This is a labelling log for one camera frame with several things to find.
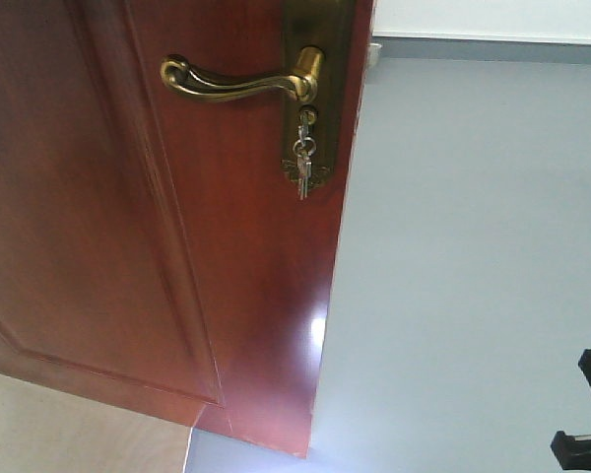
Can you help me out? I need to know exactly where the brass door handle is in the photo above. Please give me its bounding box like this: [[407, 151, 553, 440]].
[[160, 46, 324, 104]]

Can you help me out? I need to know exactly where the brown wooden door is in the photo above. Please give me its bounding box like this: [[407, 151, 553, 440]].
[[0, 1, 373, 458]]

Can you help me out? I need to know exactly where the brass handle backplate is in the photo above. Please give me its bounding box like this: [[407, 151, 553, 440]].
[[283, 1, 356, 189]]

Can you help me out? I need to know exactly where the silver key bunch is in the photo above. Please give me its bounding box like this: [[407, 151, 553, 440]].
[[292, 106, 317, 201]]

